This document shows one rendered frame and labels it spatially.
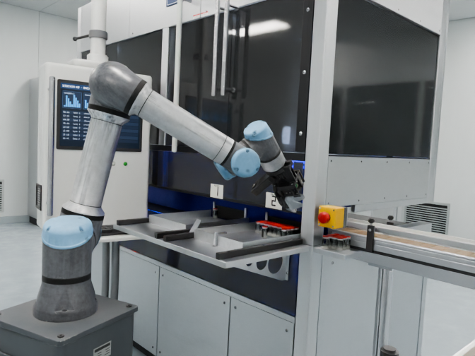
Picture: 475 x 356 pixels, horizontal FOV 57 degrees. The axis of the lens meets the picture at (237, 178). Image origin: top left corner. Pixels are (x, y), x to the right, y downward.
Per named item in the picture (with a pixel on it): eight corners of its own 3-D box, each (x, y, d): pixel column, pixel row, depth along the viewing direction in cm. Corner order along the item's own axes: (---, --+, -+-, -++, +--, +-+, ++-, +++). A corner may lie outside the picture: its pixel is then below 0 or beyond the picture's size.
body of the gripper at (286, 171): (301, 198, 137) (287, 171, 130) (276, 201, 141) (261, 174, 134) (305, 181, 142) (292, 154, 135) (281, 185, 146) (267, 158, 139)
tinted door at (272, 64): (227, 148, 190) (234, 9, 185) (307, 152, 158) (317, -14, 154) (226, 148, 189) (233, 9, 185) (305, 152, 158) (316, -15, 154)
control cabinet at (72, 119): (134, 219, 238) (139, 73, 232) (148, 225, 222) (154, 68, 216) (33, 224, 209) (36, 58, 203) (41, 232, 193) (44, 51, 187)
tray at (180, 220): (210, 216, 209) (210, 209, 209) (248, 225, 190) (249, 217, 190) (148, 222, 186) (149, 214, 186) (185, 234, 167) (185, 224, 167)
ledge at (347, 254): (336, 247, 165) (336, 242, 165) (366, 254, 155) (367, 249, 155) (313, 252, 155) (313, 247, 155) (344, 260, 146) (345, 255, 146)
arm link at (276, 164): (255, 164, 132) (261, 147, 137) (261, 175, 135) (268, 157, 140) (277, 161, 128) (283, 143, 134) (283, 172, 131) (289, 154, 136)
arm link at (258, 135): (236, 131, 129) (259, 114, 130) (251, 158, 135) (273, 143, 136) (247, 140, 123) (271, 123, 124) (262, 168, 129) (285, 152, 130)
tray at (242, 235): (259, 229, 183) (259, 221, 183) (308, 241, 164) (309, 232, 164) (194, 238, 160) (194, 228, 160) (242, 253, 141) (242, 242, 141)
